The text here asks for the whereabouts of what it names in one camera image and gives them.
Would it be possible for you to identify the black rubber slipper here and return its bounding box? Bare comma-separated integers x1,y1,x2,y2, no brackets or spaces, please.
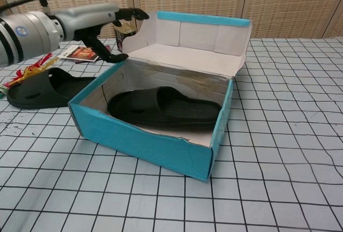
7,68,98,110
107,86,223,129

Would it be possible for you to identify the red yellow feather toy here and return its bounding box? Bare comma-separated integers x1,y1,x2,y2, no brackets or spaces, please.
0,53,59,100

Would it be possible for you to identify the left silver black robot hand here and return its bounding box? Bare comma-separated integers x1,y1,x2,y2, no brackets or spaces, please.
54,3,150,64

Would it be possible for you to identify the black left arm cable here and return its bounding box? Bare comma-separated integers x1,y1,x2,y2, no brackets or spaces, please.
0,0,52,17

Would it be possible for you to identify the white photo postcard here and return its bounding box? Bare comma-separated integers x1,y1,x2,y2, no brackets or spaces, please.
59,44,101,63

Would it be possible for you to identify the blue checkered tablecloth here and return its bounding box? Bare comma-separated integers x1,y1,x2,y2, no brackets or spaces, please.
0,38,343,232

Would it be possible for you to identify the dark red booklet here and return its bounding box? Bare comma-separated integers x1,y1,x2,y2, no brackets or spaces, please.
75,44,112,64

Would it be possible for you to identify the blue cardboard shoe box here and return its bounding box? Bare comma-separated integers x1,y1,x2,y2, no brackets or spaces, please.
68,11,253,183

